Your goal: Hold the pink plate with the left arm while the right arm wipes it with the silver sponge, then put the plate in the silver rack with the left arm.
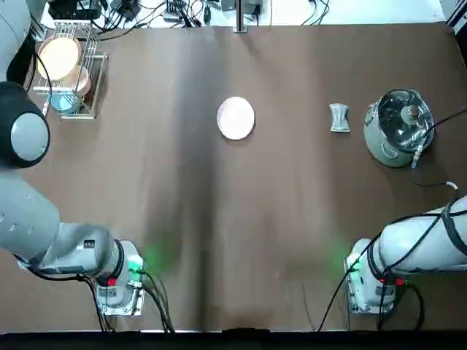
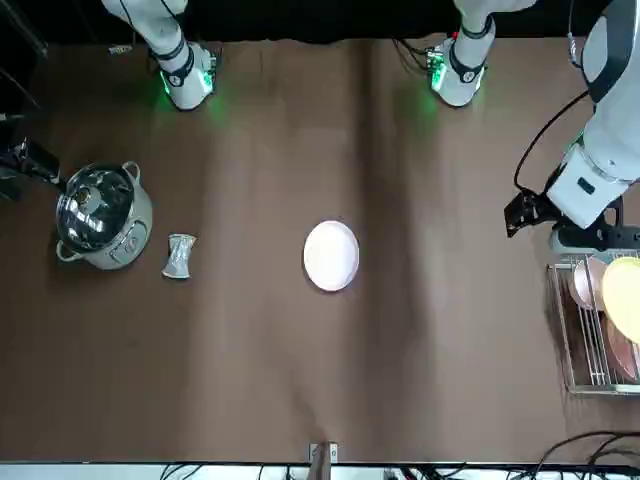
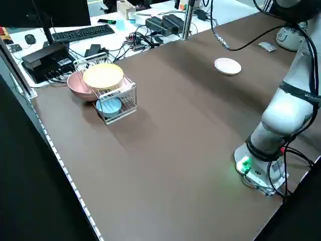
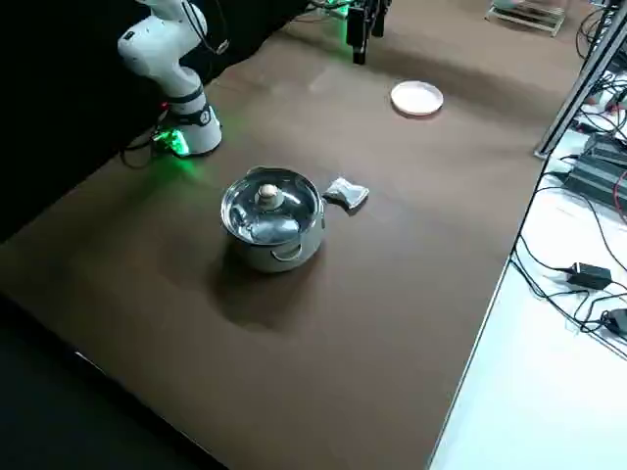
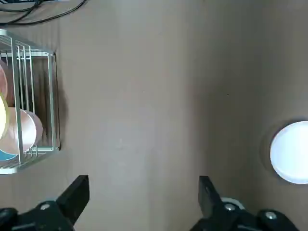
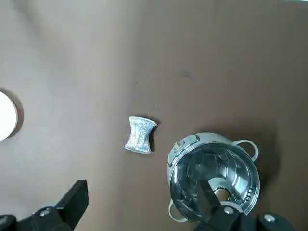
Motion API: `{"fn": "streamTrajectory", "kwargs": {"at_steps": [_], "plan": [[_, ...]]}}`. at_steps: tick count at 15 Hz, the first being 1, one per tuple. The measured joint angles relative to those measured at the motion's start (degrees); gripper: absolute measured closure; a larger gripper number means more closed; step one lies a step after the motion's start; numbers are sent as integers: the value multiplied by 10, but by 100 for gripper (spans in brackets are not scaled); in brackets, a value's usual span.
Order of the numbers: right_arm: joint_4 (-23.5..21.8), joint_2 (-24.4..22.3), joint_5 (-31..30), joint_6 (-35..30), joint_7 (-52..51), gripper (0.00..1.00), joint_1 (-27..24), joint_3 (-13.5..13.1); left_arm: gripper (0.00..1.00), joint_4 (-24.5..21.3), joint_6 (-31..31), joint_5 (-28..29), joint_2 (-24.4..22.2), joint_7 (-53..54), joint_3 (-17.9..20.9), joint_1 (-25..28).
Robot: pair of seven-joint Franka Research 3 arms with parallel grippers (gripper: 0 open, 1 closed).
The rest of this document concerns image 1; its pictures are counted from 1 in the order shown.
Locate USB hub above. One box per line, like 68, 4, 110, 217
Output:
163, 1, 191, 21

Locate blue bowl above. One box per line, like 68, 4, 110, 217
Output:
50, 91, 80, 114

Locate black power adapter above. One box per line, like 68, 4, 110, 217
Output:
109, 0, 142, 21

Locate black electronics box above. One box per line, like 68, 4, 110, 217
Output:
48, 0, 101, 19

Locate steel pot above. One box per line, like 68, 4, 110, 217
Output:
363, 88, 436, 169

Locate silver wire dish rack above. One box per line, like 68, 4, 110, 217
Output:
33, 20, 110, 121

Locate small pink bowl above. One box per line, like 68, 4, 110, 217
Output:
74, 66, 91, 98

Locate pink plate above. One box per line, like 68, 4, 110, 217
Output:
217, 96, 256, 141

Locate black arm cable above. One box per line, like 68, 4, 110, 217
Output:
366, 109, 467, 279
21, 52, 52, 116

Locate black base cable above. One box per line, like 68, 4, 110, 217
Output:
316, 254, 358, 333
140, 269, 177, 333

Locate glass pot lid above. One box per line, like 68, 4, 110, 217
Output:
375, 89, 436, 151

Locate aluminium frame rail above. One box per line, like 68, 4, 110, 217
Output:
447, 0, 467, 36
27, 0, 50, 37

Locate yellow plate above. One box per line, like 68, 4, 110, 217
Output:
36, 36, 82, 81

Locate aluminium post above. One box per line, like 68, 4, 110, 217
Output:
234, 0, 248, 34

